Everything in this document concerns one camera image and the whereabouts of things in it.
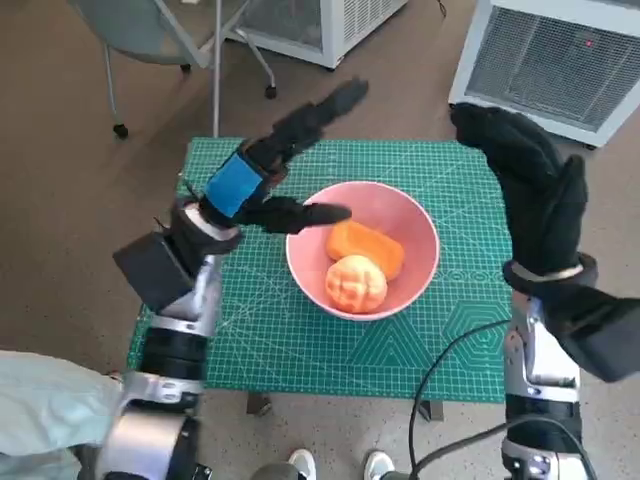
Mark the person's white shoe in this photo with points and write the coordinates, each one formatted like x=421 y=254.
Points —
x=380 y=465
x=302 y=465

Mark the white mesh cabinet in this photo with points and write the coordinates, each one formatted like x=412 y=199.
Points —
x=360 y=25
x=550 y=75

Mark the white metal pole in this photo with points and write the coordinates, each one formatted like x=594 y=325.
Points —
x=217 y=75

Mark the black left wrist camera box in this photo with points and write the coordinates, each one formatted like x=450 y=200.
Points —
x=155 y=275

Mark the grey office chair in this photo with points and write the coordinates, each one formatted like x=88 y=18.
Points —
x=150 y=30

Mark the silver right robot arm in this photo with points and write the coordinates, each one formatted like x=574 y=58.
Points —
x=525 y=350

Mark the light blue cloth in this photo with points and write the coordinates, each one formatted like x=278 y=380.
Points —
x=45 y=410

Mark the green cutting mat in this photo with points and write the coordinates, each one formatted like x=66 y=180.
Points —
x=260 y=325

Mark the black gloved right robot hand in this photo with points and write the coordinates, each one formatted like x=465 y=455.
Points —
x=540 y=200

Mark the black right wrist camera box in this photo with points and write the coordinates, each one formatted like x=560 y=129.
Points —
x=600 y=330

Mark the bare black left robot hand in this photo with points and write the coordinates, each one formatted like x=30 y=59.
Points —
x=235 y=185

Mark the pink bowl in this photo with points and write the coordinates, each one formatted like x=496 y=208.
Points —
x=380 y=210

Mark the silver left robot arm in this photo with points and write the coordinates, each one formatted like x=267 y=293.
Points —
x=200 y=295

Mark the round toy bread bun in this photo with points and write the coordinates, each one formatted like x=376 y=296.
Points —
x=355 y=285

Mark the long orange toy bread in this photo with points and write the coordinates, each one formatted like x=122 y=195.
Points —
x=365 y=240

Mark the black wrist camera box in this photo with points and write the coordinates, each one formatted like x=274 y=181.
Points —
x=155 y=275
x=600 y=330

